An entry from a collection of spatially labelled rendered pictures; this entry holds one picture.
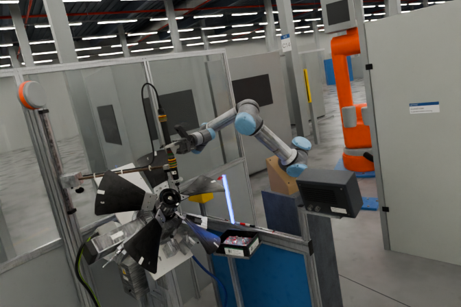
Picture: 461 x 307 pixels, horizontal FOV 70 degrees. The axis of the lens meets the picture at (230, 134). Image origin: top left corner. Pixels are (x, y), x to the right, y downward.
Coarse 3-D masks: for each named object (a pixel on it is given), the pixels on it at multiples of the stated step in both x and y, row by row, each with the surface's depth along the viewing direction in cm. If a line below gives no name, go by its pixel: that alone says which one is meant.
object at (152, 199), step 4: (148, 196) 172; (152, 196) 173; (144, 200) 172; (148, 200) 172; (152, 200) 173; (144, 204) 172; (148, 204) 173; (152, 204) 173; (144, 208) 172; (148, 208) 173; (152, 208) 174
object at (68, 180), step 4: (76, 172) 193; (80, 172) 192; (60, 176) 189; (64, 176) 187; (68, 176) 187; (72, 176) 186; (76, 176) 188; (80, 176) 192; (60, 180) 189; (64, 180) 188; (68, 180) 187; (72, 180) 187; (76, 180) 188; (80, 180) 191; (64, 184) 188; (68, 184) 188; (72, 184) 187; (76, 184) 187; (80, 184) 191; (64, 188) 190
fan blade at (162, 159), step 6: (162, 150) 196; (144, 156) 195; (150, 156) 194; (156, 156) 194; (162, 156) 193; (138, 162) 193; (144, 162) 192; (156, 162) 190; (162, 162) 190; (168, 162) 189; (162, 168) 187; (150, 174) 188; (156, 174) 186; (162, 174) 185; (150, 180) 186; (156, 180) 184; (162, 180) 183
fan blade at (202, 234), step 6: (186, 222) 169; (192, 222) 177; (192, 228) 168; (198, 228) 173; (198, 234) 167; (204, 234) 172; (210, 234) 178; (204, 240) 167; (210, 240) 171; (204, 246) 163; (210, 246) 166; (216, 246) 170; (210, 252) 162
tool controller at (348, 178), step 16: (304, 176) 162; (320, 176) 156; (336, 176) 152; (352, 176) 148; (304, 192) 161; (320, 192) 154; (336, 192) 149; (352, 192) 148; (320, 208) 160; (336, 208) 154; (352, 208) 148
